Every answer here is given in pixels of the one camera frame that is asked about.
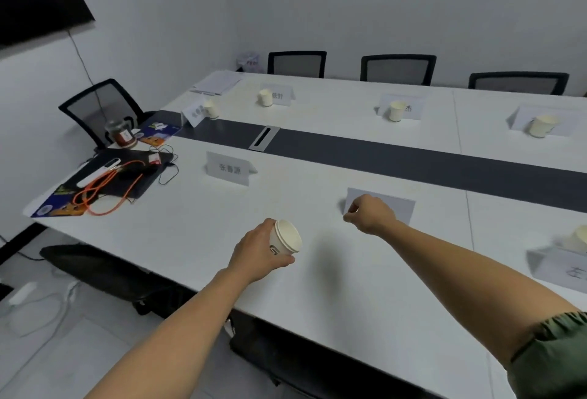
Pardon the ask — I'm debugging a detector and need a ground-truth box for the white name card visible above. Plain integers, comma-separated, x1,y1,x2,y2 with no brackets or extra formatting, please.
182,99,207,129
508,105,581,137
259,83,295,107
376,93,426,121
526,246,587,295
343,187,416,226
205,151,258,187

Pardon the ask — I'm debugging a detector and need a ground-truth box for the large blue orange booklet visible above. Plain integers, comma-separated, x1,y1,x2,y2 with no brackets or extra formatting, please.
31,182,92,219

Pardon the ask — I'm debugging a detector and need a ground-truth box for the person's right hand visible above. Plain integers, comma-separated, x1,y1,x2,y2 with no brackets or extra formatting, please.
343,194,399,235

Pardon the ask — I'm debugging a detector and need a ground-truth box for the person's left hand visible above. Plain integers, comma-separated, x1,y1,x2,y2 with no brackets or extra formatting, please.
228,218,297,284

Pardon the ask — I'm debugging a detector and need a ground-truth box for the green shirt sleeve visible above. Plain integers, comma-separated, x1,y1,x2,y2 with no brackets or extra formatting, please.
506,311,587,399

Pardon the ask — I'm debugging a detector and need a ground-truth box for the white patterned tissue box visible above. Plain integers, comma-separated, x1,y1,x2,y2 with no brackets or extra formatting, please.
236,50,261,74

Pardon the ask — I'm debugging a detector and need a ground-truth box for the thin black wall cable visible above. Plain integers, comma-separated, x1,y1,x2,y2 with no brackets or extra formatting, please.
67,29,107,131

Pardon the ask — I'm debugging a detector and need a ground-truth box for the orange cable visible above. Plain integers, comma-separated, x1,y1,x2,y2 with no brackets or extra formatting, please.
72,160,148,217

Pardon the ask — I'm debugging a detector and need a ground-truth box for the glass jar with red contents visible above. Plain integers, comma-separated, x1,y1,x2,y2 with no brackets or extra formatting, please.
104,117,138,150

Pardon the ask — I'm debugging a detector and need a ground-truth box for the colourful blue orange booklet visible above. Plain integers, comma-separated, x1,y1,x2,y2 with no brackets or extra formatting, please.
137,121,182,147

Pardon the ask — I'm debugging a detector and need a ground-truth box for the black mesh office chair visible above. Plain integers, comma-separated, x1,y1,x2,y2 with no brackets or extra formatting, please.
360,54,437,87
468,71,570,96
58,78,157,153
267,50,328,79

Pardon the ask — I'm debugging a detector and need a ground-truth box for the black desk mat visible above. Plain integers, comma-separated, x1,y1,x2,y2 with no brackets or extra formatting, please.
59,148,174,201

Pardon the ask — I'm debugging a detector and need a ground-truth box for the white power strip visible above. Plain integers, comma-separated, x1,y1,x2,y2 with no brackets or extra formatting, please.
8,281,38,307

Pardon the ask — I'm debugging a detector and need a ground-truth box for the silver table cable hatch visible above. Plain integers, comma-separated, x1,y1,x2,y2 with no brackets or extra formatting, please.
248,125,281,153

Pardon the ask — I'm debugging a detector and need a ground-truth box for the person's right forearm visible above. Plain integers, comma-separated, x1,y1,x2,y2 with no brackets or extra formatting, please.
385,221,581,369

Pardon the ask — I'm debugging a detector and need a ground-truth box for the white oblong device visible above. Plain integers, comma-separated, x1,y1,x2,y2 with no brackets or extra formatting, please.
76,157,122,188

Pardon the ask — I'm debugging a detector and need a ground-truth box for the white floor cable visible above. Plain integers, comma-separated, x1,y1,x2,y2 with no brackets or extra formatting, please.
0,270,83,381

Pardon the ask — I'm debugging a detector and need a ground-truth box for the stack of white papers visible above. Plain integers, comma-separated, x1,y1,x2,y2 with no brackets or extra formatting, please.
190,70,244,96

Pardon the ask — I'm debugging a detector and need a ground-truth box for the person's left forearm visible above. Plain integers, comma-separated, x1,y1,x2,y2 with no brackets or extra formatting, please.
85,269,250,399

